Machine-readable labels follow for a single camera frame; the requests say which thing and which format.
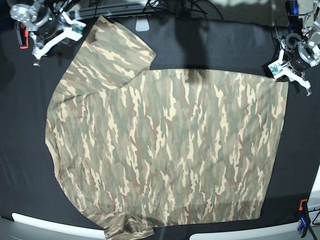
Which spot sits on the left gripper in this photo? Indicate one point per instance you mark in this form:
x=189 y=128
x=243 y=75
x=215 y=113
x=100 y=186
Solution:
x=302 y=55

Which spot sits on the left rear orange clamp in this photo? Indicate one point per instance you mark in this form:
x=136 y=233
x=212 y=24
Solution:
x=22 y=35

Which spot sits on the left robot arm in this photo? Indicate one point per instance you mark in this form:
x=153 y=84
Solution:
x=309 y=31

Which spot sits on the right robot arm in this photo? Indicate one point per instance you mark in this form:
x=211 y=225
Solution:
x=19 y=11

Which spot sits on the front right orange clamp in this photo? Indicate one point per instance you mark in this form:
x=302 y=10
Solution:
x=302 y=202

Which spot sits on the white tape patch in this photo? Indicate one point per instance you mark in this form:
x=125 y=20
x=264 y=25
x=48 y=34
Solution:
x=142 y=24

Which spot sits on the right rear blue clamp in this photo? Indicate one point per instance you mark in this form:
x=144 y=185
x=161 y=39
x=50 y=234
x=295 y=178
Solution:
x=292 y=10

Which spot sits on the aluminium frame rail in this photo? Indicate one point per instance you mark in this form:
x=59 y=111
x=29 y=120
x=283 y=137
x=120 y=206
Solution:
x=126 y=9

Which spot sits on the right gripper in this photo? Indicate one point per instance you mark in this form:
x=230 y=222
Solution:
x=45 y=24

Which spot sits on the orange clamp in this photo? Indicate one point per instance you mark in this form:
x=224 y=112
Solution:
x=22 y=35
x=302 y=202

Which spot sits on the camouflage t-shirt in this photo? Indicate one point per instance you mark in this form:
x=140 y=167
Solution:
x=134 y=148

